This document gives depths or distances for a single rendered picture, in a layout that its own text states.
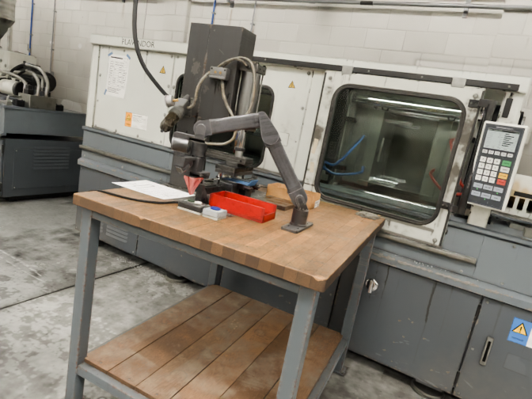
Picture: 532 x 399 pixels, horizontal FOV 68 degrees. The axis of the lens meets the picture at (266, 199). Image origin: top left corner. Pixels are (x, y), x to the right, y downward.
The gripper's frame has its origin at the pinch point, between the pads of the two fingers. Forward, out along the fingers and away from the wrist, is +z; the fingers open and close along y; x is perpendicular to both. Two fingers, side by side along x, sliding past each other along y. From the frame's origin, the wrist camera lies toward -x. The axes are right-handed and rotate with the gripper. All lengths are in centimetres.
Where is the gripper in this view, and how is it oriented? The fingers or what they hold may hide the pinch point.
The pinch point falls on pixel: (191, 192)
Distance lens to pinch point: 153.2
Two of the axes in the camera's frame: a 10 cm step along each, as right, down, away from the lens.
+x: 4.2, -1.0, 9.0
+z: -2.0, 9.6, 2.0
